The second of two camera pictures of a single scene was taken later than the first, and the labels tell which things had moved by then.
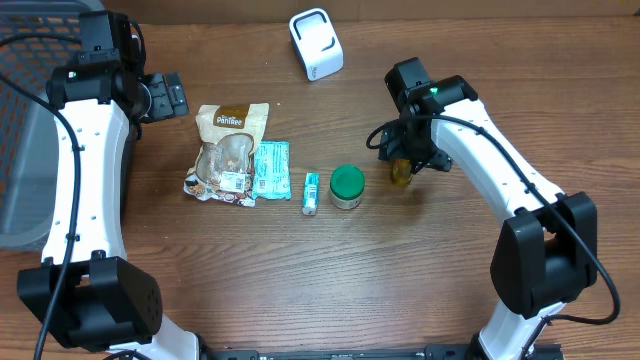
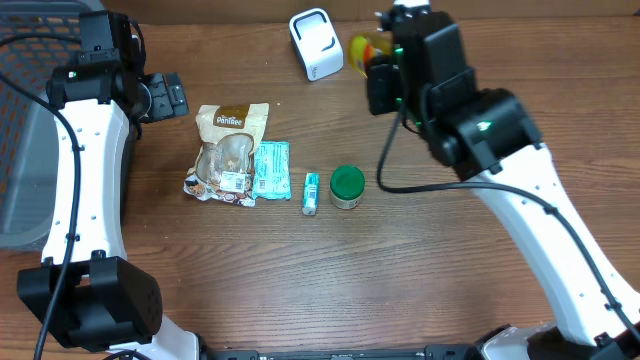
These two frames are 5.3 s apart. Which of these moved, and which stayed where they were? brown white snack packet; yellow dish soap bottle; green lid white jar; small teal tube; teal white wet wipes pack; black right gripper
Moved: black right gripper; yellow dish soap bottle
Stayed: brown white snack packet; teal white wet wipes pack; small teal tube; green lid white jar
